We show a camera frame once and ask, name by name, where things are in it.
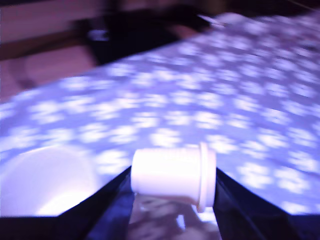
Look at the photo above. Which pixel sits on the paw print cloth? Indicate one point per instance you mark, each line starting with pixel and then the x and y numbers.
pixel 200 87

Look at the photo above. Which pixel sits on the white coffee capsule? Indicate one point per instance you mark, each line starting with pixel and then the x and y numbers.
pixel 170 172

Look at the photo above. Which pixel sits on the mug with dark print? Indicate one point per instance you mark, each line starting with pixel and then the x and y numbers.
pixel 45 180

